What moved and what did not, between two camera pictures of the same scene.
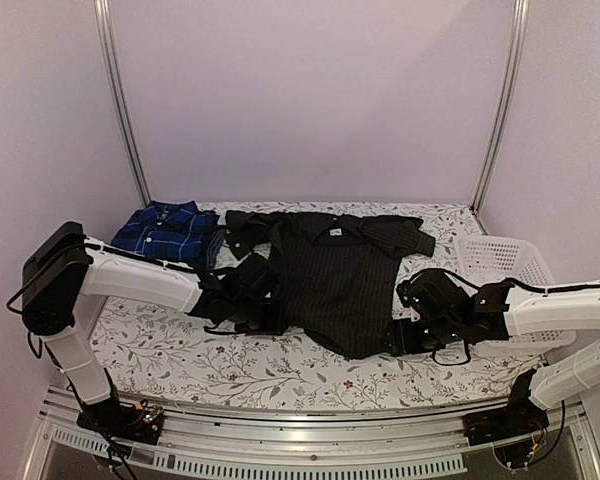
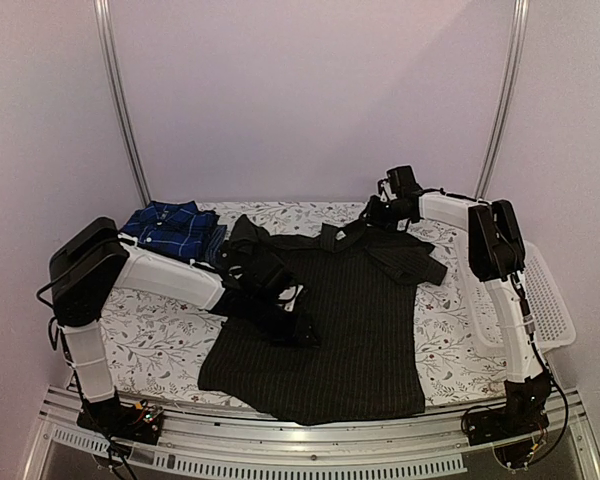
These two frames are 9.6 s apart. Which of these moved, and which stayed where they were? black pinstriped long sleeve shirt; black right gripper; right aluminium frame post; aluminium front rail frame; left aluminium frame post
Moved: black right gripper; black pinstriped long sleeve shirt
Stayed: left aluminium frame post; right aluminium frame post; aluminium front rail frame
